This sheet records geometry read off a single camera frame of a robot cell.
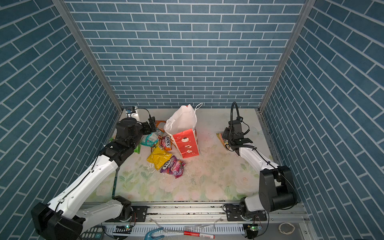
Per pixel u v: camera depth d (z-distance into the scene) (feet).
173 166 2.80
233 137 2.24
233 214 2.40
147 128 2.15
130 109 2.03
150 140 3.09
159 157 2.92
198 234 2.23
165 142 3.16
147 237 2.19
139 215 2.42
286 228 2.32
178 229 2.31
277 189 1.41
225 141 2.93
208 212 2.48
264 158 1.66
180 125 3.25
